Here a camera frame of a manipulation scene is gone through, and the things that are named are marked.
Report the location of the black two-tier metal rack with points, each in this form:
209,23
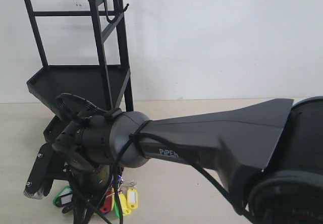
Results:
105,84

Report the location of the colourful key tag bunch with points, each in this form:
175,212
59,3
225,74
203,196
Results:
126,192

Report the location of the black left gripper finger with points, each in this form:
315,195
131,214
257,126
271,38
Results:
39,184

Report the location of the black S hook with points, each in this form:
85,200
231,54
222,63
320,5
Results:
113,15

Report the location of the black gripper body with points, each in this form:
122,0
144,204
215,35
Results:
89,189

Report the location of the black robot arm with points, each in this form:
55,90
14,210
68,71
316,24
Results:
265,159

